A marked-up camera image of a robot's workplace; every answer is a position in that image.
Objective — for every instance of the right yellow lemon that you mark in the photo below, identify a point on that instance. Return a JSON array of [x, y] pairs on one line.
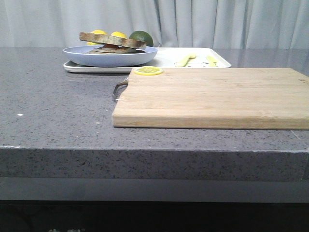
[[119, 34]]

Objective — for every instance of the grey curtain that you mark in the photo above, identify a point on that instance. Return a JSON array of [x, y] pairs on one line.
[[231, 24]]

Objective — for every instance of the green lime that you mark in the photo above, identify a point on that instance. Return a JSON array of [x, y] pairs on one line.
[[142, 36]]

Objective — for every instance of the lemon slice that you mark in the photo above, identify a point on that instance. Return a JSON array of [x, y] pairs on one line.
[[148, 70]]

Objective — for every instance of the light blue round plate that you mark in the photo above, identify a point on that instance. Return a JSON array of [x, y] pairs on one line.
[[82, 55]]

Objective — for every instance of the bread slice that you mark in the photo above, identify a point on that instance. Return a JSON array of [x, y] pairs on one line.
[[108, 39], [119, 50]]

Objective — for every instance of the metal cutting board handle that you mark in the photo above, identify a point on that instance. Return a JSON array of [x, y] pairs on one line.
[[115, 94]]

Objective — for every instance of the white bear tray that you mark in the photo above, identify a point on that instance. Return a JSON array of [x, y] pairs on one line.
[[166, 57]]

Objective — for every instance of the yellow plastic knife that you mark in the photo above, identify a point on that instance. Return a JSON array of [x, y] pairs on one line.
[[212, 62]]

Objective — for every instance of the left yellow lemon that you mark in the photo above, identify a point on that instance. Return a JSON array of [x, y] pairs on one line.
[[97, 31]]

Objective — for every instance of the fried egg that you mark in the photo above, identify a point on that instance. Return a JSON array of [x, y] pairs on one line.
[[111, 46]]

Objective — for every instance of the yellow plastic fork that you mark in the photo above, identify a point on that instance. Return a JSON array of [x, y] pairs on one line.
[[184, 60]]

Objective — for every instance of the yellow lemon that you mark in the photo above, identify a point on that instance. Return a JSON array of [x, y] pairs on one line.
[[97, 31], [119, 34]]

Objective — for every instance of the wooden cutting board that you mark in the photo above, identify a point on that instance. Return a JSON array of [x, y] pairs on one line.
[[228, 98]]

